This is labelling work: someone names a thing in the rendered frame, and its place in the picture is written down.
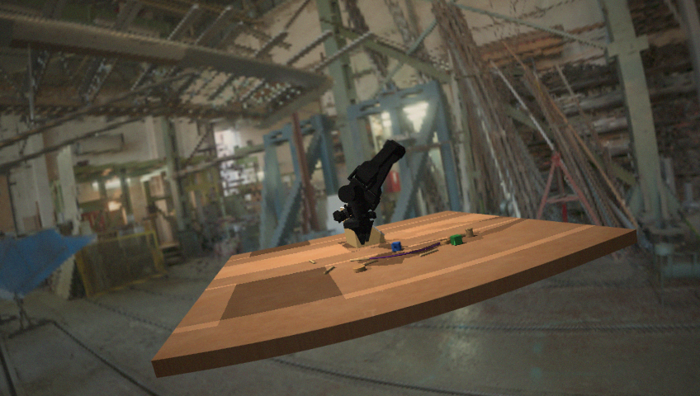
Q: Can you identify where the green block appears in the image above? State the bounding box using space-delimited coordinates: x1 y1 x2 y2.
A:
450 234 462 246

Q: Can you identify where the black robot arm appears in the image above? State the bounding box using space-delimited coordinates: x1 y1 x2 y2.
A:
333 139 405 223

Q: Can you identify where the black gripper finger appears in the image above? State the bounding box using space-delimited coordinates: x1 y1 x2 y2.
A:
350 224 367 245
364 220 374 242

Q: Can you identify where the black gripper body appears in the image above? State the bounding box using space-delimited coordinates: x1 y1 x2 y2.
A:
343 198 376 229

